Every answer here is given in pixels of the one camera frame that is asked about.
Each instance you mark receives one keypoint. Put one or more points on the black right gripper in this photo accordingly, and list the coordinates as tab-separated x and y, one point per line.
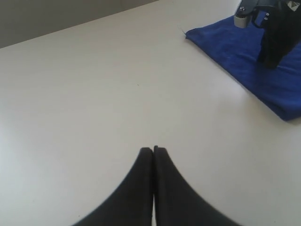
282	30

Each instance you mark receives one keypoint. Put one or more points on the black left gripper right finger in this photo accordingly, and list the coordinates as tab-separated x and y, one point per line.
176	202

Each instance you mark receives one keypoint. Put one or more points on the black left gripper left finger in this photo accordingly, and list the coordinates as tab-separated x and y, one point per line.
131	204

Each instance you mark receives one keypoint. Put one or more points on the blue microfibre towel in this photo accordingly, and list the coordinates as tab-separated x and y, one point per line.
236	51

